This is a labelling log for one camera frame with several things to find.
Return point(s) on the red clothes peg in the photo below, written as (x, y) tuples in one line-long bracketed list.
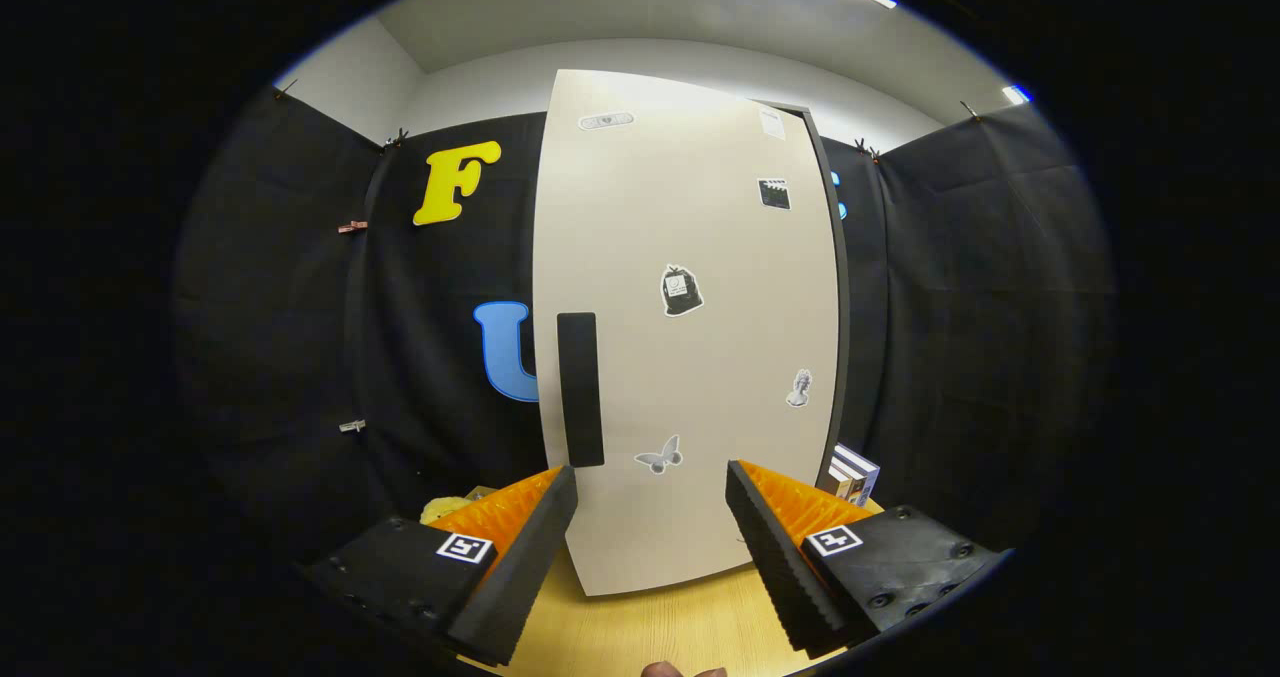
[(352, 227)]

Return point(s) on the small ceiling light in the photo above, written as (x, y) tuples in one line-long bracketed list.
[(1017, 94)]

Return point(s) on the beige shoe cabinet door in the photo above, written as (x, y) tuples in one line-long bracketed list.
[(690, 357)]

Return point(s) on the black backdrop cloth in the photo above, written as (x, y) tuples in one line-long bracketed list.
[(950, 307)]

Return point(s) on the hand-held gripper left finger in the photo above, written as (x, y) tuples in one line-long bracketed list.
[(525, 567)]

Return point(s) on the yellow plush toy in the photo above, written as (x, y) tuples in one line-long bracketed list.
[(440, 509)]

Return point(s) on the black clip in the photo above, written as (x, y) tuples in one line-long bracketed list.
[(865, 148), (968, 109), (398, 138), (285, 87)]

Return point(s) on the grey shoe cabinet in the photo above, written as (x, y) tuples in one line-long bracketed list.
[(843, 287)]

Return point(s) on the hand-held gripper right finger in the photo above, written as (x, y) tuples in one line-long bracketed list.
[(780, 567)]

